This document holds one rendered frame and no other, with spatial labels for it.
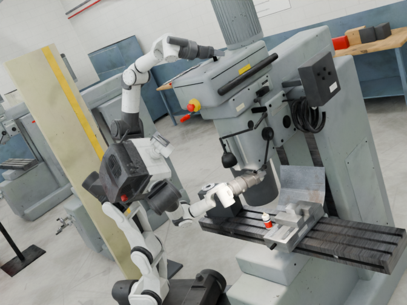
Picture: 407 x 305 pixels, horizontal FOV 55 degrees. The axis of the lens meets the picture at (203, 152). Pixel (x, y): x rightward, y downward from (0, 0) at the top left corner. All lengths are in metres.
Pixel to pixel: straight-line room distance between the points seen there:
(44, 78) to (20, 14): 8.06
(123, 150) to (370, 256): 1.23
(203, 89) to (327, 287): 1.43
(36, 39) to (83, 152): 8.08
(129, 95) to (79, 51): 9.73
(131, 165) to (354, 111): 1.39
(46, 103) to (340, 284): 2.48
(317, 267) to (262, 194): 1.95
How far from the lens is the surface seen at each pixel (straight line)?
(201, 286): 2.63
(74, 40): 11.74
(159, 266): 2.54
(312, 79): 1.96
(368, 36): 5.71
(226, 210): 2.53
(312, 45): 2.45
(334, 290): 2.65
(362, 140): 2.64
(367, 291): 2.83
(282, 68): 2.19
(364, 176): 2.68
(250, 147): 1.98
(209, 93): 1.77
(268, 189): 4.28
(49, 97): 3.36
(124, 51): 9.19
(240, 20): 2.05
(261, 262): 2.23
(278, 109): 2.12
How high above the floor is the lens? 2.18
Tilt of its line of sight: 20 degrees down
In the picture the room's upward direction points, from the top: 23 degrees counter-clockwise
